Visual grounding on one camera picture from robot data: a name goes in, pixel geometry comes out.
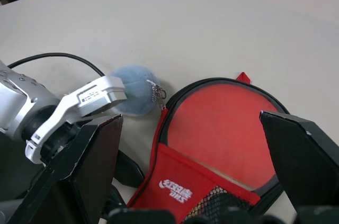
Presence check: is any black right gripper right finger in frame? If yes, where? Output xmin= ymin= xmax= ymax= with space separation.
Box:
xmin=259 ymin=110 xmax=339 ymax=209

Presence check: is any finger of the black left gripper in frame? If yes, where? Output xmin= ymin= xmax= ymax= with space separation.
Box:
xmin=113 ymin=149 xmax=146 ymax=188
xmin=104 ymin=184 xmax=128 ymax=213

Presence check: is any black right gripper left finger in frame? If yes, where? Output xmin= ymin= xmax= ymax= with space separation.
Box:
xmin=10 ymin=114 xmax=124 ymax=224

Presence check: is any red black paddle case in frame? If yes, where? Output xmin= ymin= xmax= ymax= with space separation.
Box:
xmin=126 ymin=71 xmax=292 ymax=224

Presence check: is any blue fluffy pompom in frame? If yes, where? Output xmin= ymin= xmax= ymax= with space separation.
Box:
xmin=109 ymin=65 xmax=162 ymax=117

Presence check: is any silver keychain zipper pull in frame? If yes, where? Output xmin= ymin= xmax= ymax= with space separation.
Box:
xmin=147 ymin=78 xmax=168 ymax=110

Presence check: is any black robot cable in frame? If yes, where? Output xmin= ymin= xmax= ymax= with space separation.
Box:
xmin=6 ymin=52 xmax=106 ymax=77

